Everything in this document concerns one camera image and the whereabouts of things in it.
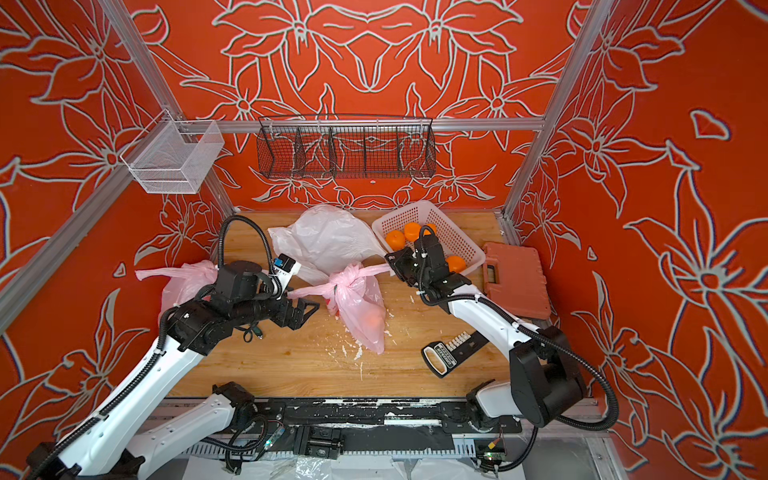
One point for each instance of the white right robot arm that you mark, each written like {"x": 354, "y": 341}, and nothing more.
{"x": 545, "y": 375}

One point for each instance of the black wire wall basket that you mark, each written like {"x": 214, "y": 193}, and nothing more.
{"x": 355, "y": 148}

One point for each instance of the clear wire mesh basket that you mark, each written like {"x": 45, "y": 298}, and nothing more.
{"x": 168, "y": 159}

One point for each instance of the orange mandarin front corner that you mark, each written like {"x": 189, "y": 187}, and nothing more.
{"x": 396, "y": 240}

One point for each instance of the orange mandarin centre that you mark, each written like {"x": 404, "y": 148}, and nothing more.
{"x": 373, "y": 321}

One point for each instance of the orange mandarin right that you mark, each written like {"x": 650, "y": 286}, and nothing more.
{"x": 456, "y": 264}

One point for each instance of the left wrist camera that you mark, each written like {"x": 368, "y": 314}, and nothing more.
{"x": 284, "y": 268}

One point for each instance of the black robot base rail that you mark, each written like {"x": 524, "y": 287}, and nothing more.
{"x": 401, "y": 427}

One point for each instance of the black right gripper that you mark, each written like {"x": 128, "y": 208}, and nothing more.
{"x": 403, "y": 262}

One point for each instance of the red plastic tool case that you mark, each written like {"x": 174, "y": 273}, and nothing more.
{"x": 514, "y": 279}

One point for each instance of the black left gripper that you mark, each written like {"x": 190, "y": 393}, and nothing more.
{"x": 285, "y": 316}

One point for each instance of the pink plastic bag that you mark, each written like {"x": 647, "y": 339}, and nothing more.
{"x": 183, "y": 282}
{"x": 349, "y": 294}

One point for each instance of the white plastic perforated basket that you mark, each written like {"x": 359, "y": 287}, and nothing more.
{"x": 453, "y": 240}

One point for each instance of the black handheld label tool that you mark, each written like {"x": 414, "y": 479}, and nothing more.
{"x": 442, "y": 358}

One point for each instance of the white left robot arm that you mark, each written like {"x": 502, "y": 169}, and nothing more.
{"x": 109, "y": 444}

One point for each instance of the orange mandarin left back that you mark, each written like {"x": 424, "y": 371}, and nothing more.
{"x": 412, "y": 231}

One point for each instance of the white translucent plastic bag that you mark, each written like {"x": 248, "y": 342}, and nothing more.
{"x": 324, "y": 240}

